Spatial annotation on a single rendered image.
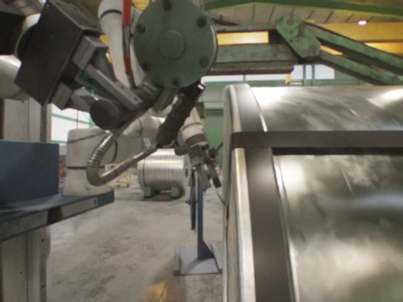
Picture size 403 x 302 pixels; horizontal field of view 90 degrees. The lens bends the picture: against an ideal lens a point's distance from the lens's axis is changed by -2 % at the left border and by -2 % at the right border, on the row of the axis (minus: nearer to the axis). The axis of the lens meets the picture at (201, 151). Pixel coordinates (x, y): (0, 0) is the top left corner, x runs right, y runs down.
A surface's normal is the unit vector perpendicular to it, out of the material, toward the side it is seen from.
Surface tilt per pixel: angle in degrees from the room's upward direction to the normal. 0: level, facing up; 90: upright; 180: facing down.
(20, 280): 90
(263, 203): 57
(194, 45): 115
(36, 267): 90
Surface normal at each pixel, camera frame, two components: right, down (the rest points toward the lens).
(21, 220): 0.98, 0.00
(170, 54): -0.14, 0.40
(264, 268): -0.07, -0.48
